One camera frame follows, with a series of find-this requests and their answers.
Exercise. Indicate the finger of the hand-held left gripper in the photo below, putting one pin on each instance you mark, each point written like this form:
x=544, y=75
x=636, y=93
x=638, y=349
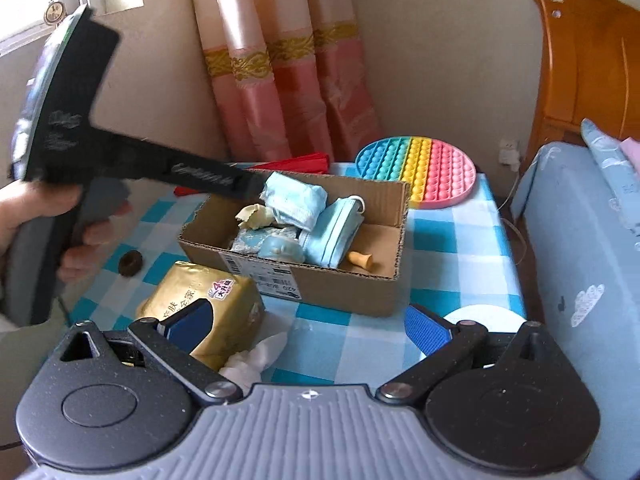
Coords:
x=200, y=175

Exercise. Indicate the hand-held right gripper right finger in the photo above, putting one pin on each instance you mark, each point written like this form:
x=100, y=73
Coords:
x=425, y=330

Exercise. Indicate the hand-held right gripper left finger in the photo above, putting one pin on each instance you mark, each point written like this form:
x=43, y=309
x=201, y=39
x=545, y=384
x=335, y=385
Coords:
x=192, y=322

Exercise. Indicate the gold tissue pack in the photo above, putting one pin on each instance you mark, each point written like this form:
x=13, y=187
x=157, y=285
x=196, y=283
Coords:
x=220, y=290

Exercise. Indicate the orange earplug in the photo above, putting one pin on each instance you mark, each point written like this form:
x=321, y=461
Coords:
x=362, y=260

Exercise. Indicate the light blue soft ball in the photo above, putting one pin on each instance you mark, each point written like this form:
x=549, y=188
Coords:
x=281, y=250

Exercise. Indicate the cardboard box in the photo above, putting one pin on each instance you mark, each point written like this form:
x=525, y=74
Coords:
x=320, y=290

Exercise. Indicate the pale blue face mask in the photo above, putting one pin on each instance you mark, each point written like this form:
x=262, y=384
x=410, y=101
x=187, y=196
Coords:
x=327, y=240

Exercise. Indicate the person's left hand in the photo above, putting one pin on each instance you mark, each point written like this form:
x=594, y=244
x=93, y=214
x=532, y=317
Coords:
x=30, y=210

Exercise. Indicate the white tissue wad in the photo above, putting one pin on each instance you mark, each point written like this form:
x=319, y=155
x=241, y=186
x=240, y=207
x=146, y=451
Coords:
x=255, y=355

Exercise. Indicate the clear jar with white lid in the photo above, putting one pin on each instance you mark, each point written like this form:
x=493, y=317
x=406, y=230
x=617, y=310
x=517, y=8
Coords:
x=495, y=316

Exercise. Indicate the blue checked tablecloth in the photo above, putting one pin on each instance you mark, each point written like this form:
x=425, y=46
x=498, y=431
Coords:
x=450, y=260

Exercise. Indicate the dark brown round object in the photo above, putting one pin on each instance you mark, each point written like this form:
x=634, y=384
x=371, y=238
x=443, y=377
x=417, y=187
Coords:
x=131, y=262

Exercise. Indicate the red folding fan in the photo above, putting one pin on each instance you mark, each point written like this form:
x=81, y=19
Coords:
x=305, y=162

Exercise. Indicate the pink and cream curtain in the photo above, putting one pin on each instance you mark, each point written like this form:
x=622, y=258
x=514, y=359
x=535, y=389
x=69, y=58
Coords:
x=280, y=60

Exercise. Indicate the rainbow bubble pop toy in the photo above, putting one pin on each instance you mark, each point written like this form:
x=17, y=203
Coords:
x=415, y=170

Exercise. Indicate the blue bed mattress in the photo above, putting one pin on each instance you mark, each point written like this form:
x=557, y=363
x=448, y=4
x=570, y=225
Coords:
x=575, y=260

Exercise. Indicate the blue floral pillow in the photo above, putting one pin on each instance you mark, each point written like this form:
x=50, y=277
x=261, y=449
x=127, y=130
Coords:
x=607, y=155

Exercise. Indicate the pink floral pillow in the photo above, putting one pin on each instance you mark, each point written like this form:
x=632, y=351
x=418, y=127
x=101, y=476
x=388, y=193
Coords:
x=631, y=147

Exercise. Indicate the wooden bed headboard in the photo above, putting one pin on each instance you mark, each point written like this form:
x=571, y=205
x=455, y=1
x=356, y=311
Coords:
x=585, y=70

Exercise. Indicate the white wall plug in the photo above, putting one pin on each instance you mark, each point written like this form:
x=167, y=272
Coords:
x=510, y=152

